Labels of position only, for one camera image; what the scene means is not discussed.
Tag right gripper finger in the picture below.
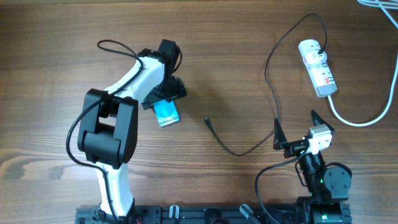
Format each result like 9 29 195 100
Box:
310 110 335 133
273 118 288 150

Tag smartphone with teal screen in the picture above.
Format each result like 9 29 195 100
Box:
154 100 180 128

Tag black USB charging cable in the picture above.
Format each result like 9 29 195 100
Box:
204 12 328 157

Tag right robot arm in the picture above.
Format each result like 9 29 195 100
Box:
273 110 353 224

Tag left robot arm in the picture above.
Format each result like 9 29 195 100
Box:
72 39 187 223

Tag white charger plug adapter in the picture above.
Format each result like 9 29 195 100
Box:
303 50 327 67

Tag white power strip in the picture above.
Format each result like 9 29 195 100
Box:
298 39 337 97

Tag black right camera cable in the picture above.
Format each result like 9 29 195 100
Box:
254 148 310 224

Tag white power strip cord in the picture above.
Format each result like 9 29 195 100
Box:
326 52 398 128

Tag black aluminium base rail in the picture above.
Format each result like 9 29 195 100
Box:
75 203 353 224

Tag white cables at corner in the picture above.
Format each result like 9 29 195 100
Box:
356 0 398 22

